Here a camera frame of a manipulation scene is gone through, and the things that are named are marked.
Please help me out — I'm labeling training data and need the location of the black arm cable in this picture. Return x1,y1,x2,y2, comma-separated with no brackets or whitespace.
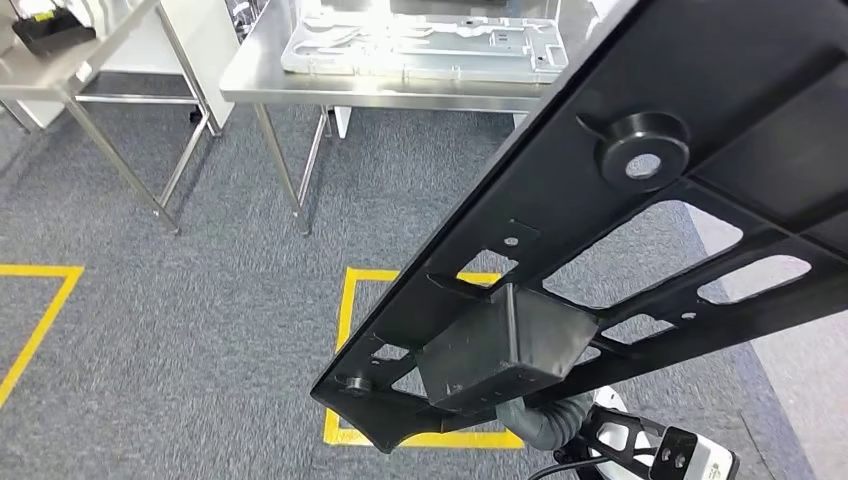
526,455,614,480

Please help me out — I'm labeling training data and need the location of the stainless steel workbench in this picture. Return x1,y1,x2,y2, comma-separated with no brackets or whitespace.
218,0,627,238

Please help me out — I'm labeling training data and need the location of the black plastic bracket plate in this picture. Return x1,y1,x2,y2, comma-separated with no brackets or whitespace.
309,0,848,455

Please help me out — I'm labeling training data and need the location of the grey stamped metal panel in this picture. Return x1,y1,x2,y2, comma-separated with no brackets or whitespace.
280,9,571,85

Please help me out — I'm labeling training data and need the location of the black tray box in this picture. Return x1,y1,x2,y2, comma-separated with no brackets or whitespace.
11,6,97,58

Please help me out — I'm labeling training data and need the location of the white cabinet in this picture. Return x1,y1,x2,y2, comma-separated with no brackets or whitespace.
16,0,243,132

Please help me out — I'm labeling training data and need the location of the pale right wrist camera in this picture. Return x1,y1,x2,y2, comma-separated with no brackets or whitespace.
652,427,741,480

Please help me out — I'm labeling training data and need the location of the stainless steel side table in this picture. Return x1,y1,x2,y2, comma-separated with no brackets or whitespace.
0,0,223,236

